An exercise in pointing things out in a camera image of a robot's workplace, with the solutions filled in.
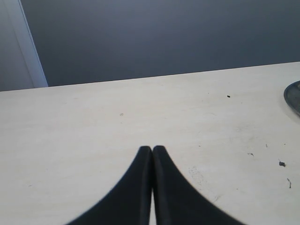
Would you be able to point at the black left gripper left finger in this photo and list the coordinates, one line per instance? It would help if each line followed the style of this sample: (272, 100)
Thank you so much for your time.
(129, 201)

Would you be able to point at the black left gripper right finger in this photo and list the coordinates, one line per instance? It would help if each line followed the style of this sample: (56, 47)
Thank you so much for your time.
(177, 202)

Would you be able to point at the round steel plate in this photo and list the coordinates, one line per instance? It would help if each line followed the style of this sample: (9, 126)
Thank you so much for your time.
(292, 97)

